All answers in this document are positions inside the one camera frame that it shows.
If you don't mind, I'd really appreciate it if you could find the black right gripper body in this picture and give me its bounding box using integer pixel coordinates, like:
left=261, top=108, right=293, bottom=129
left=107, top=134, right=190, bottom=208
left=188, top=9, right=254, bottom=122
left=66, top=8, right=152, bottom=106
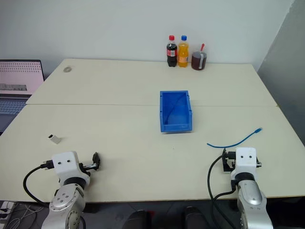
left=225, top=152, right=236, bottom=173

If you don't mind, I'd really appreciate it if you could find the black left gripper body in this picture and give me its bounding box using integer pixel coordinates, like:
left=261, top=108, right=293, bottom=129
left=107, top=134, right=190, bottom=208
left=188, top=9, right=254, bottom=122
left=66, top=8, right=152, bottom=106
left=80, top=162, right=94, bottom=173

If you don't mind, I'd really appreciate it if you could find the small grey white block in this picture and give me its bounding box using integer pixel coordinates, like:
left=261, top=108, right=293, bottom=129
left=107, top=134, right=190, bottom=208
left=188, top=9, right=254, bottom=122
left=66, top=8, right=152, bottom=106
left=47, top=134, right=61, bottom=145

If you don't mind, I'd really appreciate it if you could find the dark rounded shape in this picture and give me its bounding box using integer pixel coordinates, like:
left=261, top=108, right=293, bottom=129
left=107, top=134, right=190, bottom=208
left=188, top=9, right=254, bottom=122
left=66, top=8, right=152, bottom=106
left=183, top=206, right=206, bottom=229
left=123, top=209, right=152, bottom=229

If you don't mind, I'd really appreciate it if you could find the blue plastic storage bin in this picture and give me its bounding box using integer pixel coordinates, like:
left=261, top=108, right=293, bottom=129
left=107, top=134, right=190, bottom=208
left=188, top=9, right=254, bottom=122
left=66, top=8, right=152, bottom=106
left=159, top=90, right=193, bottom=133

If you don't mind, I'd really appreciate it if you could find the white power strip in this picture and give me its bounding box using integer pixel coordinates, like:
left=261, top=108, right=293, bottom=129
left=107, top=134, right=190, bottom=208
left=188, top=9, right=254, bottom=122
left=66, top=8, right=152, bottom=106
left=0, top=201, right=15, bottom=220

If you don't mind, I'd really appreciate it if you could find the grey partition panel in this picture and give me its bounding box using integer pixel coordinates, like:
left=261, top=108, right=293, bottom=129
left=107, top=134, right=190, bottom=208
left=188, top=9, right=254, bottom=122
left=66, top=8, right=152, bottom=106
left=257, top=14, right=305, bottom=146

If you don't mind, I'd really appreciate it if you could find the jar of dark liquid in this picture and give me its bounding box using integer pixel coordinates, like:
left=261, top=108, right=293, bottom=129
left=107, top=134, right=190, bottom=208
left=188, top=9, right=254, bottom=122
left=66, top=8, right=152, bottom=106
left=191, top=50, right=207, bottom=71

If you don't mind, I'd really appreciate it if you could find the open laptop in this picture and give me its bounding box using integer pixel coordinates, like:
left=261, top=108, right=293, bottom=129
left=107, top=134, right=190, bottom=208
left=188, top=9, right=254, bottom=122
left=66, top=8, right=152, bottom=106
left=0, top=59, right=46, bottom=136

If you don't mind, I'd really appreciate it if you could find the orange soda bottle blue cap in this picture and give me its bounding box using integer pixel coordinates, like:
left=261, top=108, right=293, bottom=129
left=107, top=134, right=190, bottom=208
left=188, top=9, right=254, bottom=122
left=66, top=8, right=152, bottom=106
left=178, top=35, right=190, bottom=68

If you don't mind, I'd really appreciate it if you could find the cola bottle red cap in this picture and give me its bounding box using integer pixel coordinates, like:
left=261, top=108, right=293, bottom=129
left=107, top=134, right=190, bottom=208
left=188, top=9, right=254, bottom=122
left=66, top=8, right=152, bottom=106
left=165, top=35, right=178, bottom=68

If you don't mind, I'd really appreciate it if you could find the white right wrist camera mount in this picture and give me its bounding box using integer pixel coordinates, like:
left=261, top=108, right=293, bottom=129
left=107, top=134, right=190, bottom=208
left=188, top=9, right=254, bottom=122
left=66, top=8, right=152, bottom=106
left=234, top=147, right=259, bottom=175

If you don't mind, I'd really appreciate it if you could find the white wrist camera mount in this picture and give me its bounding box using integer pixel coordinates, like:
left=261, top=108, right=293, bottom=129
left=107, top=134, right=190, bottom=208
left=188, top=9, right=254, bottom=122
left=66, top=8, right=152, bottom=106
left=234, top=147, right=259, bottom=175
left=51, top=151, right=83, bottom=182

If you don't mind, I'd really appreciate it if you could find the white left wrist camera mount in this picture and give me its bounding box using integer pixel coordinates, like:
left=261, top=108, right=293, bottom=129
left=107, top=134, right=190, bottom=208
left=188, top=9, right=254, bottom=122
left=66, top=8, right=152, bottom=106
left=51, top=151, right=83, bottom=182

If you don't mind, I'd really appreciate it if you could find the blue cable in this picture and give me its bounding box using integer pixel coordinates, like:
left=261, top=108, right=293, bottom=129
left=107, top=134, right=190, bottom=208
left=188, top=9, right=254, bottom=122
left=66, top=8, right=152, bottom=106
left=206, top=127, right=263, bottom=148

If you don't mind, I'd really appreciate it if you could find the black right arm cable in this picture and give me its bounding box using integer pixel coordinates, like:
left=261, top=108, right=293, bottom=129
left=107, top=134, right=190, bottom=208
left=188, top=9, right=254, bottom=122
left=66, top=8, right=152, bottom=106
left=207, top=155, right=239, bottom=229

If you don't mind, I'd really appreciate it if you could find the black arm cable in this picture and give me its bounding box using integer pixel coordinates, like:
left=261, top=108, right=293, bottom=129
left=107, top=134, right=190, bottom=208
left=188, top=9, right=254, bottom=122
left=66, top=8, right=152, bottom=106
left=207, top=155, right=239, bottom=229
left=23, top=161, right=57, bottom=208

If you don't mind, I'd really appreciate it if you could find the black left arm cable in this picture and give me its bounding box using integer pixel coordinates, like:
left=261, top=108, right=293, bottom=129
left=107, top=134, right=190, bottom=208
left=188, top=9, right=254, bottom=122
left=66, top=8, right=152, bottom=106
left=23, top=161, right=57, bottom=208

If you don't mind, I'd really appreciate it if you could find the white floor cable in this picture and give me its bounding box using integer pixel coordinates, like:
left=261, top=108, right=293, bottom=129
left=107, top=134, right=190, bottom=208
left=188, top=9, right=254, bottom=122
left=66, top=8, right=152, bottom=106
left=6, top=205, right=45, bottom=229

